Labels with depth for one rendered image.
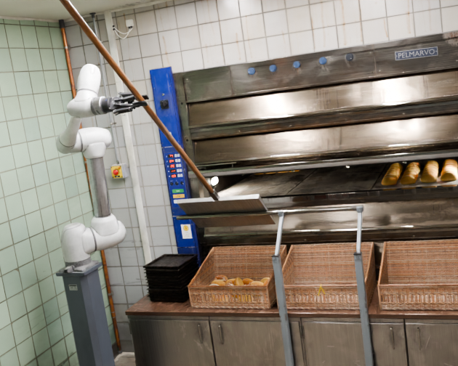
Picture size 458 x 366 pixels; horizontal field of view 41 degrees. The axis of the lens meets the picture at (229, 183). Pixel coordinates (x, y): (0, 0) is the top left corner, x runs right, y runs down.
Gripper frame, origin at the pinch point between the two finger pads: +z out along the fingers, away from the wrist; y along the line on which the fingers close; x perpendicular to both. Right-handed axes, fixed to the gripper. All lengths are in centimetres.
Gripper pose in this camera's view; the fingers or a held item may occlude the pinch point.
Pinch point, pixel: (141, 100)
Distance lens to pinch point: 302.9
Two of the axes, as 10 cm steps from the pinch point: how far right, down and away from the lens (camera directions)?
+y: -1.3, 8.7, -4.8
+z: 9.3, -0.6, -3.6
